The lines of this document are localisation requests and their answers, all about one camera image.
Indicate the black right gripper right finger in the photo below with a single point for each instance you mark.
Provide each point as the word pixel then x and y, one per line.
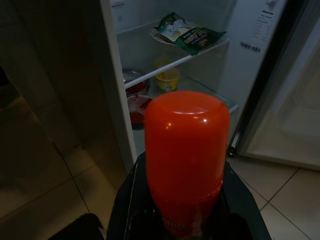
pixel 243 215

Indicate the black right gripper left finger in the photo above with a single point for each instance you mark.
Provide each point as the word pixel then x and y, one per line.
pixel 130 205

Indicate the red capped sauce bottle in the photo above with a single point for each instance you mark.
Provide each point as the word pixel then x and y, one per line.
pixel 187 140

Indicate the glass fridge shelf white trim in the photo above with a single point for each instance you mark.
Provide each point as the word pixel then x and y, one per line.
pixel 140 80

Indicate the fridge door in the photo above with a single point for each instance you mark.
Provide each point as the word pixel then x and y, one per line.
pixel 300 100

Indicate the grey fridge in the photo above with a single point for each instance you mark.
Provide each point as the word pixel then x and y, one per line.
pixel 110 75

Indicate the red food bowl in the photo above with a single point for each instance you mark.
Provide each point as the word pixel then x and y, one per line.
pixel 137 110

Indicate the yellow plastic tub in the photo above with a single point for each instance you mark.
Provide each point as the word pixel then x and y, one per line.
pixel 170 82

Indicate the barcode sticker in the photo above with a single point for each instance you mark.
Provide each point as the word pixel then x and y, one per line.
pixel 250 47

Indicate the green snack bag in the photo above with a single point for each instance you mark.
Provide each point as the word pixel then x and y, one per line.
pixel 190 32

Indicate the white specification label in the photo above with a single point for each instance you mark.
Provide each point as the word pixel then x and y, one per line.
pixel 262 27

